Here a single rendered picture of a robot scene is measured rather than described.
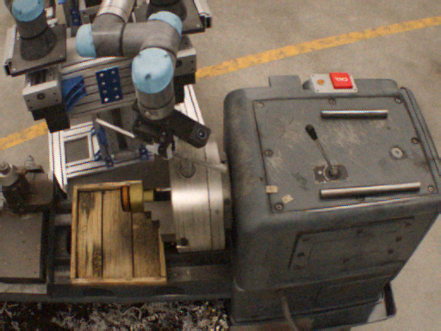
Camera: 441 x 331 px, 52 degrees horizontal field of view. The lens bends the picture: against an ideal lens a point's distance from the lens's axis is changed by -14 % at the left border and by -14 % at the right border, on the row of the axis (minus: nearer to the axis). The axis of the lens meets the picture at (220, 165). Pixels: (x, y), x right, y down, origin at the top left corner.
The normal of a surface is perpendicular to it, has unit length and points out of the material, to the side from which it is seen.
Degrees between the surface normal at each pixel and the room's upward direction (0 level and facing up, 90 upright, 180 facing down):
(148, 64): 11
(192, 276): 0
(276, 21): 0
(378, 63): 0
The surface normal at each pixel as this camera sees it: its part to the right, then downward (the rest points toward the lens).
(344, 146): 0.00, -0.58
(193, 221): 0.08, 0.39
